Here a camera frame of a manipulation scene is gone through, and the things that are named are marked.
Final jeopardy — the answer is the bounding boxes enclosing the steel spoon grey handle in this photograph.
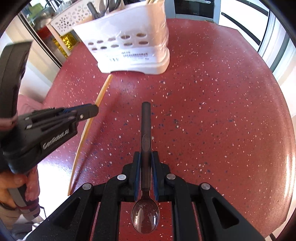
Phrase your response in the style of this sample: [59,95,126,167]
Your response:
[87,2,100,20]

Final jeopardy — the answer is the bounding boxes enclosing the long bamboo chopstick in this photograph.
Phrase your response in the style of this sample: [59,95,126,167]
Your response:
[67,74,114,196]

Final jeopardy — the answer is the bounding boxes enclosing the person's left hand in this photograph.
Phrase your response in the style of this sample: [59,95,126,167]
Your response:
[0,166,40,209]

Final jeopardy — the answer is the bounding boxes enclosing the grey sleeve forearm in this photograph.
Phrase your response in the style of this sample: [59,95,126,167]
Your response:
[1,203,44,232]

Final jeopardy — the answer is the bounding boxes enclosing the white perforated laundry basket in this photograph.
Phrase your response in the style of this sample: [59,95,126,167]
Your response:
[50,0,99,36]

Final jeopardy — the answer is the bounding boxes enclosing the pink plastic stool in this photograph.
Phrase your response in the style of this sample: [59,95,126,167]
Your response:
[17,94,43,115]

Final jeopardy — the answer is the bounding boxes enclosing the black built-in oven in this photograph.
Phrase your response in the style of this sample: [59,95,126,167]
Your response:
[174,0,214,18]

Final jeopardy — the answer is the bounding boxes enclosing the white plastic utensil holder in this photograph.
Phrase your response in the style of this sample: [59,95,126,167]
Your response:
[74,1,170,75]

